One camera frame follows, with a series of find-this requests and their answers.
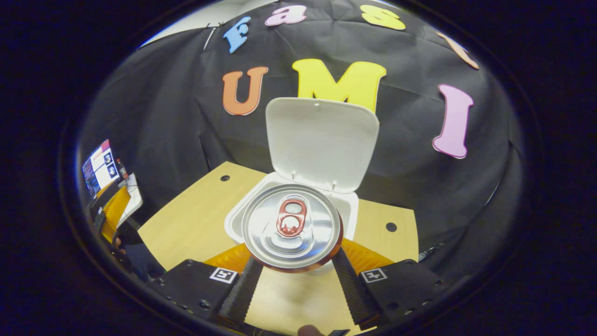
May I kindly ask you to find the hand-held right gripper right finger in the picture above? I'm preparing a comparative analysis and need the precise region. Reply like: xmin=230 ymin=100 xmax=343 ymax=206
xmin=331 ymin=238 xmax=444 ymax=326

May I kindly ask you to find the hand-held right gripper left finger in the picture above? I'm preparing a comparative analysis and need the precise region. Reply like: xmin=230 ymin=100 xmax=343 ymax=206
xmin=154 ymin=243 xmax=264 ymax=327

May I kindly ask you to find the red pop can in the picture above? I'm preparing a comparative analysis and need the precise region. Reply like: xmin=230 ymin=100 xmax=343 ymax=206
xmin=241 ymin=183 xmax=344 ymax=273

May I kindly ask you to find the white desktop garbage bin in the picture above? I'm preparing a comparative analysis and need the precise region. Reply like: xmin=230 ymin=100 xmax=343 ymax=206
xmin=224 ymin=97 xmax=380 ymax=276

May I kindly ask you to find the wooden desktop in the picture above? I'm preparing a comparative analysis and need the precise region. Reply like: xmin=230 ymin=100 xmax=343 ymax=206
xmin=138 ymin=161 xmax=419 ymax=336

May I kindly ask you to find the computer monitor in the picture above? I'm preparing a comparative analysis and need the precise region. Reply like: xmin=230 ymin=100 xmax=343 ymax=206
xmin=83 ymin=139 xmax=123 ymax=196

